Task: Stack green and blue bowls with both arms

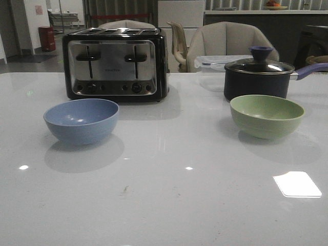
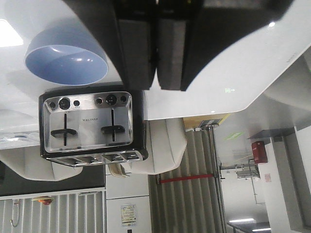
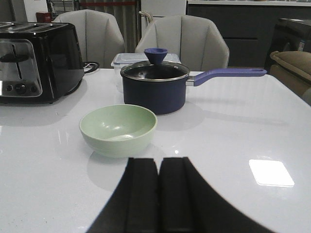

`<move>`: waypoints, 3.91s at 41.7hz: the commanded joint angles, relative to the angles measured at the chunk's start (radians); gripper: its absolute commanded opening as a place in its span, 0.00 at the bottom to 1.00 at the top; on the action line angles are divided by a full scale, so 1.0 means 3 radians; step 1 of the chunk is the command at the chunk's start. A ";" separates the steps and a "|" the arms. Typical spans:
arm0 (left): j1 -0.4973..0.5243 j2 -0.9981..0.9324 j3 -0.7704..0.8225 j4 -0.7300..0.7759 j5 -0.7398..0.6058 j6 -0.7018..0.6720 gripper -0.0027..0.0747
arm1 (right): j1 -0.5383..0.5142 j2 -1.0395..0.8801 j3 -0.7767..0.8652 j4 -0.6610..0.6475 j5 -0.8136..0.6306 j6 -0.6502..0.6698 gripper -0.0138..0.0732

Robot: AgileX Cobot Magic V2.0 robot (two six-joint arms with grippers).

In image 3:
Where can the dark grey counter cabinet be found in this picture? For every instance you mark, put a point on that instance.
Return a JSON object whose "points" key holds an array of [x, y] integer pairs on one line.
{"points": [[247, 26]]}

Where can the beige chair left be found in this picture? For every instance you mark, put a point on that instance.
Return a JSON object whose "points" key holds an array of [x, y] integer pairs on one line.
{"points": [[99, 36]]}

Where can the red bin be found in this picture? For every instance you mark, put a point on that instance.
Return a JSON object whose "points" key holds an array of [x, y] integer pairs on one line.
{"points": [[43, 17]]}

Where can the glass lid with blue knob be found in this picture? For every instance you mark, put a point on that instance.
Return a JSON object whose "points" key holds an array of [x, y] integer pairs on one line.
{"points": [[155, 69]]}

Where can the beige chair right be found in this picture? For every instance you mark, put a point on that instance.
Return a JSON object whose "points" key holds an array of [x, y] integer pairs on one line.
{"points": [[195, 40]]}

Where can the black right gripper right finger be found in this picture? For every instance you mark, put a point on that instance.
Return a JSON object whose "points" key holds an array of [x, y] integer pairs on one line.
{"points": [[188, 204]]}

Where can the black and chrome toaster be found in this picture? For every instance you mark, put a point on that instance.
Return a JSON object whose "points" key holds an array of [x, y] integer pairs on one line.
{"points": [[39, 62]]}

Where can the dark blue saucepan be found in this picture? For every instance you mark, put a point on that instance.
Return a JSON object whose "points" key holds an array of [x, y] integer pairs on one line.
{"points": [[165, 92]]}

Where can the light green bowl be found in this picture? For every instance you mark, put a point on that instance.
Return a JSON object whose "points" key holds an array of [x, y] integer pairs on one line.
{"points": [[118, 131]]}

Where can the beige chair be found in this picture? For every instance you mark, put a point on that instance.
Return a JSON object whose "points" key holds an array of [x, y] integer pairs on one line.
{"points": [[195, 40], [99, 36]]}

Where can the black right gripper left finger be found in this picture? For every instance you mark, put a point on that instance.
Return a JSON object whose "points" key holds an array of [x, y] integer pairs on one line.
{"points": [[133, 206]]}

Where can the red barrier belt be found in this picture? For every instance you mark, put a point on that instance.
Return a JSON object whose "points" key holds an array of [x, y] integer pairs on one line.
{"points": [[100, 4]]}

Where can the tan cushioned seat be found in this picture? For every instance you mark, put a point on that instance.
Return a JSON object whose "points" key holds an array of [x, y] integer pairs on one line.
{"points": [[293, 69]]}

